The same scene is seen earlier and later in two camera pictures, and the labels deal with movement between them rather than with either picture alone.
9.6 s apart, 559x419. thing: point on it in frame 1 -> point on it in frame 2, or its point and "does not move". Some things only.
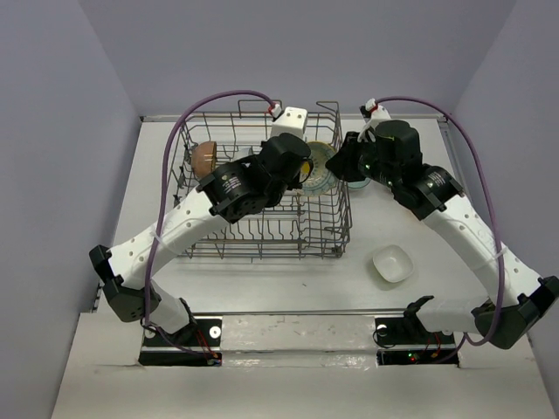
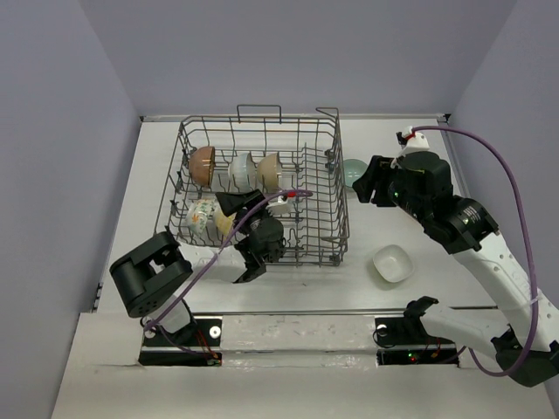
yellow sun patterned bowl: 320,182 -> 224,223
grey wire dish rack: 302,226 does not move
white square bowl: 393,264 does not move
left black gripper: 295,183 -> 231,203
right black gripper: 341,164 -> 366,183
